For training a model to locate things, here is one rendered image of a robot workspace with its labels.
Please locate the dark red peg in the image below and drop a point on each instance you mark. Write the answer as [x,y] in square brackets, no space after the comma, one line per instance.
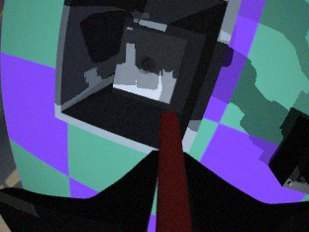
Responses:
[172,206]

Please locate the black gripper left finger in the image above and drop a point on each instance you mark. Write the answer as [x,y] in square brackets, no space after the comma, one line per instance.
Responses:
[125,206]

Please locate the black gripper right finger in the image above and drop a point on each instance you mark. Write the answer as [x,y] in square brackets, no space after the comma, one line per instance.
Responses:
[218,206]

